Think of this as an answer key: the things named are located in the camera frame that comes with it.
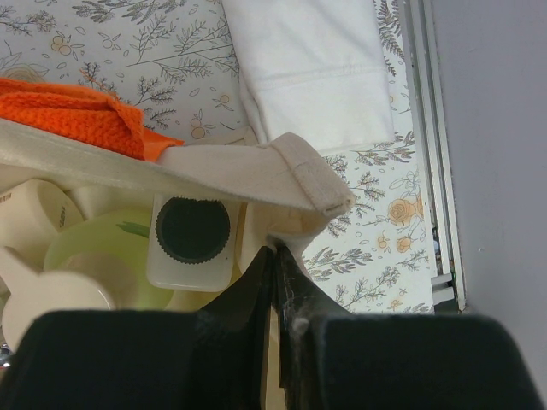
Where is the beige canvas tote bag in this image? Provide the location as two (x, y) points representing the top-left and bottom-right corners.
(0, 77), (356, 410)

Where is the floral table mat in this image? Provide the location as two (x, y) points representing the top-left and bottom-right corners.
(1, 1), (437, 313)

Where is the beige jar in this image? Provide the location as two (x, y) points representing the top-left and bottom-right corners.
(1, 179), (84, 259)

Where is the white bottle black cap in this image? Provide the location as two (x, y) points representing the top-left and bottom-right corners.
(146, 194), (241, 292)

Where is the white folded cloth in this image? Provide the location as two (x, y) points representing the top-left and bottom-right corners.
(222, 1), (394, 154)

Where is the green pump bottle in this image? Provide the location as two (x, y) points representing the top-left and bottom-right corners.
(1, 209), (173, 350)

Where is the aluminium rail frame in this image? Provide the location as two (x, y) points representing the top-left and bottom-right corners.
(398, 1), (467, 313)

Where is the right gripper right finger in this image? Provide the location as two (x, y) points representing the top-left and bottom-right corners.
(275, 248), (538, 409)

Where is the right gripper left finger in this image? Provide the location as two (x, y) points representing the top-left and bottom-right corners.
(1, 247), (274, 409)

